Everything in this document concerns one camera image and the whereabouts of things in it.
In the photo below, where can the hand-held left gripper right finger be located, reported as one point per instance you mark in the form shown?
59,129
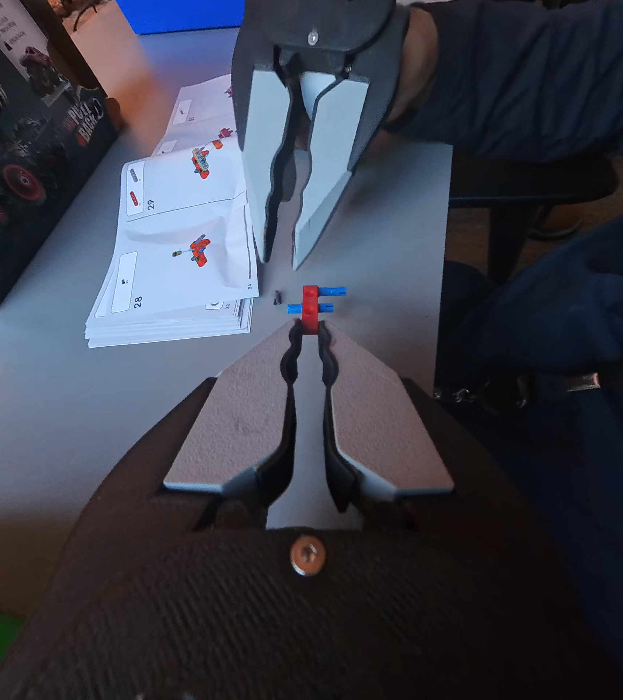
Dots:
388,426

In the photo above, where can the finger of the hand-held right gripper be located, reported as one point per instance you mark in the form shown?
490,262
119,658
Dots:
262,142
333,147

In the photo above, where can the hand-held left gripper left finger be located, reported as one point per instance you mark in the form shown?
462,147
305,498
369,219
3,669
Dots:
224,426

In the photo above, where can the red lego beam blue pins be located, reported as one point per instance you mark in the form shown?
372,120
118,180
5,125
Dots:
309,306

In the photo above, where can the person's right forearm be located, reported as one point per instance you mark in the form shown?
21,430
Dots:
536,76

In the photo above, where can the lego instruction booklet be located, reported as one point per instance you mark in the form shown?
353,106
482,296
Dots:
180,219

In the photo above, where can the black lego set box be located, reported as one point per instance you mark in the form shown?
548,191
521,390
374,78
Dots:
10,164

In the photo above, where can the person's right hand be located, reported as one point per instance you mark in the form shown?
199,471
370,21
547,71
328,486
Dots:
421,60

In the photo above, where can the blue plastic bin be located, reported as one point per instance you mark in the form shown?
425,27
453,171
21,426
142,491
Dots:
180,13

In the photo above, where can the black chair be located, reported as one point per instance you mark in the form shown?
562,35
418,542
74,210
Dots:
530,180

